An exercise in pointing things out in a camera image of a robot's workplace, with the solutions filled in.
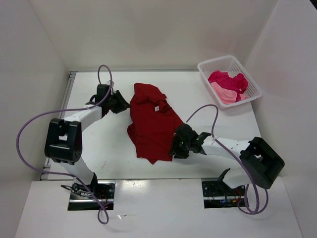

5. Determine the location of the dark red t-shirt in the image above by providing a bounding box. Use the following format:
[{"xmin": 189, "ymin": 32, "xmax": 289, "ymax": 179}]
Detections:
[{"xmin": 127, "ymin": 83, "xmax": 183, "ymax": 164}]

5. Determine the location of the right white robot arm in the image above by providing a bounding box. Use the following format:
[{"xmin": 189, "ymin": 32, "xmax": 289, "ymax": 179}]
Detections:
[{"xmin": 169, "ymin": 124, "xmax": 285, "ymax": 189}]

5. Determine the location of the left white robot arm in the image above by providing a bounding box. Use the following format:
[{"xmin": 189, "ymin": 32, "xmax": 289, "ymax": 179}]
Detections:
[{"xmin": 44, "ymin": 84, "xmax": 130, "ymax": 196}]

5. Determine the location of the light pink t-shirt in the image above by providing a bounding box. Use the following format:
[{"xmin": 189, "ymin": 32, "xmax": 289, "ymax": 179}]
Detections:
[{"xmin": 211, "ymin": 82, "xmax": 248, "ymax": 105}]

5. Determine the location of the magenta t-shirt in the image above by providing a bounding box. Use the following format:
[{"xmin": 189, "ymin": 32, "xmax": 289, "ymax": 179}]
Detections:
[{"xmin": 208, "ymin": 70, "xmax": 248, "ymax": 94}]

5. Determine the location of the white plastic basket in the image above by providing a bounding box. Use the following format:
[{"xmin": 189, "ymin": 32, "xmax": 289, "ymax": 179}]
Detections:
[{"xmin": 197, "ymin": 56, "xmax": 263, "ymax": 110}]

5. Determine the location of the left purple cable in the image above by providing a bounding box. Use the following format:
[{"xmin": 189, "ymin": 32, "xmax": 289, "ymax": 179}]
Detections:
[{"xmin": 16, "ymin": 64, "xmax": 117, "ymax": 225}]

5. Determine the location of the purple cable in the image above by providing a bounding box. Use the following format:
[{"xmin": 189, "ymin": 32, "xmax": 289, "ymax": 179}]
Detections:
[
  {"xmin": 16, "ymin": 64, "xmax": 117, "ymax": 225},
  {"xmin": 186, "ymin": 104, "xmax": 270, "ymax": 214}
]

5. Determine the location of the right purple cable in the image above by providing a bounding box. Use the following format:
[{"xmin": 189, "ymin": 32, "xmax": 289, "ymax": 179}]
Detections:
[{"xmin": 186, "ymin": 104, "xmax": 270, "ymax": 214}]

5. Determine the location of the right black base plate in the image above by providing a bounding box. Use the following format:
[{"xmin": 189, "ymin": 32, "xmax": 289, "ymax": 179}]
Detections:
[{"xmin": 202, "ymin": 178, "xmax": 245, "ymax": 209}]

